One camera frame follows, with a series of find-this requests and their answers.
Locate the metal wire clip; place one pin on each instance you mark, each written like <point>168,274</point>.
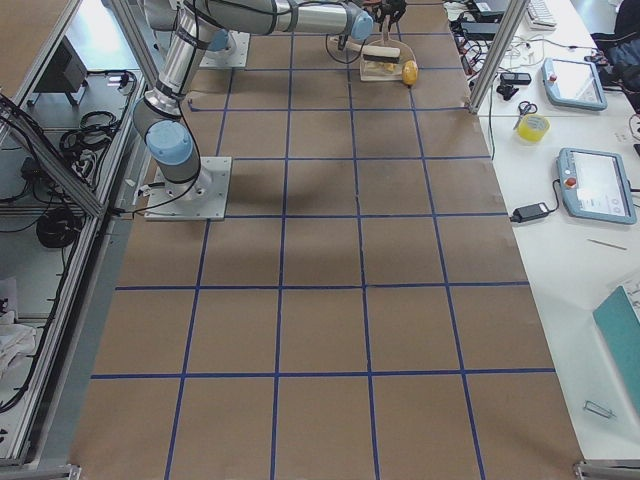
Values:
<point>599,410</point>

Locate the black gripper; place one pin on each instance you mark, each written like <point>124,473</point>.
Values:
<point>389,9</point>

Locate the black webcam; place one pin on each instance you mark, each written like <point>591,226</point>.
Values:
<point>509,83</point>

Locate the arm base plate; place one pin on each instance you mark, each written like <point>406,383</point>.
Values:
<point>207,199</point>
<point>227,50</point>

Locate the aluminium side frame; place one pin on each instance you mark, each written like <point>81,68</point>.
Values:
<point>62,157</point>

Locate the teal notebook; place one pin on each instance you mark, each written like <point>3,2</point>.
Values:
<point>618,323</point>

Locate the teach pendant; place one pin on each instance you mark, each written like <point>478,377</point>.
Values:
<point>594,186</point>
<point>574,84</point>

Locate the white hand brush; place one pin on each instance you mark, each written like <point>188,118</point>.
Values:
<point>370,52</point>

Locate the black power adapter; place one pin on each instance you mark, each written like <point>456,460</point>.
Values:
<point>530,212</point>

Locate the beige dustpan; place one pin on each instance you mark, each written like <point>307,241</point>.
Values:
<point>406,53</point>

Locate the aluminium frame post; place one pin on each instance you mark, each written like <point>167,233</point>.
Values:
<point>512,18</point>

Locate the far teach pendant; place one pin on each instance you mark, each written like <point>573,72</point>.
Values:
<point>574,84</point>

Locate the near teach pendant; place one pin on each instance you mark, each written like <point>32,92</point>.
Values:
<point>594,186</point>

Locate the yellow tape roll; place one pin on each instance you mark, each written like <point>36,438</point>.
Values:
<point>533,127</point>

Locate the toy potato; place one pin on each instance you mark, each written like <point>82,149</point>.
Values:
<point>409,73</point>

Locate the black handled scissors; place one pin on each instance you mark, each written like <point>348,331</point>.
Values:
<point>525,108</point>

